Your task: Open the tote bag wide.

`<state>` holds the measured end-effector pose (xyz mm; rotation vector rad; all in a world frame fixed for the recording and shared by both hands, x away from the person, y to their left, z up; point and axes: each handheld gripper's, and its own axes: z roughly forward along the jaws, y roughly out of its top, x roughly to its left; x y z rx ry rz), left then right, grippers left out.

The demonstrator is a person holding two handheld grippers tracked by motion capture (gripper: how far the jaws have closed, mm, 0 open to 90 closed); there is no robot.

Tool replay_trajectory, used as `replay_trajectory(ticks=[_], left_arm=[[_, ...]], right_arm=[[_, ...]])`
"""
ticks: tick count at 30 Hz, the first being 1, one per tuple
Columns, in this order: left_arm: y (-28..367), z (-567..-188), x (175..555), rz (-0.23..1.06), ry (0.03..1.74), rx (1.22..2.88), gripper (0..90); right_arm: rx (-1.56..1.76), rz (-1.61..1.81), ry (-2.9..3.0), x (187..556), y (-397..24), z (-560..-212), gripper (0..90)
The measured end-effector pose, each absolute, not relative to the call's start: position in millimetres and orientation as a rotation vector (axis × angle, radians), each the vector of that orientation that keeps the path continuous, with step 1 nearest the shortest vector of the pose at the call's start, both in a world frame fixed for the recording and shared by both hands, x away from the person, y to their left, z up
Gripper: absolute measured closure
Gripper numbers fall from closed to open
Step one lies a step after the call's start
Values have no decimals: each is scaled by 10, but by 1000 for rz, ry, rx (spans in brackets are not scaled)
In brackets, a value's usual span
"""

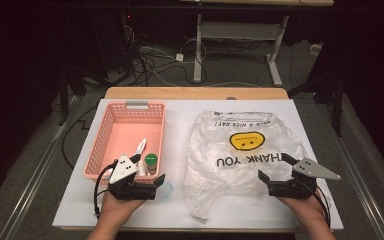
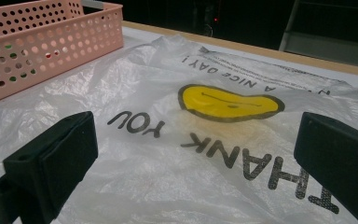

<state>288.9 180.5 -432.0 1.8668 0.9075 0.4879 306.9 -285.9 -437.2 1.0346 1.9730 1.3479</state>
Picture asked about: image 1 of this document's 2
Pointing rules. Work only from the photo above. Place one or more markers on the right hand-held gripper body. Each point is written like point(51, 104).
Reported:
point(308, 170)

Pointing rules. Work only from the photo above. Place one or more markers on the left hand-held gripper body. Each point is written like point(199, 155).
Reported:
point(122, 171)

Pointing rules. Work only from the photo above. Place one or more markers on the white tube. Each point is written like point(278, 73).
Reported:
point(141, 146)

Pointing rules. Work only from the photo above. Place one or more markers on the green-capped bottle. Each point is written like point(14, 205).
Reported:
point(151, 158)

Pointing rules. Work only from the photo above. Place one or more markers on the pink plastic basket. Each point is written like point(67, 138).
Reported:
point(126, 133)

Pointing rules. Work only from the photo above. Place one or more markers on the clear plastic bag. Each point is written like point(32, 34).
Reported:
point(213, 150)

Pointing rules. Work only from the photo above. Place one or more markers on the person's left hand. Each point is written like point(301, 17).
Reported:
point(118, 208)

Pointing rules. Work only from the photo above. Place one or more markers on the person's right hand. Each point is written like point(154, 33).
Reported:
point(305, 208)

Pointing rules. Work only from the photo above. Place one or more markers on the clear bluish round object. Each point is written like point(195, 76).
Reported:
point(171, 187)

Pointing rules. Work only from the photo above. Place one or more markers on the white board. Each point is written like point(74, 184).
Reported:
point(180, 116)

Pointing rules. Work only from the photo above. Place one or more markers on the black stand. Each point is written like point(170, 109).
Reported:
point(338, 100)
point(63, 100)

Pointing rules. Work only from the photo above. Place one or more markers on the white power adapter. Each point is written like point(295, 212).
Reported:
point(179, 57)

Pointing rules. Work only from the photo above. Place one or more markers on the white-legged desk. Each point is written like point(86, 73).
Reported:
point(197, 50)

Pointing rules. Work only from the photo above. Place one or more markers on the metal floor rail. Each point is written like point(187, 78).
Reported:
point(360, 186)
point(33, 186)

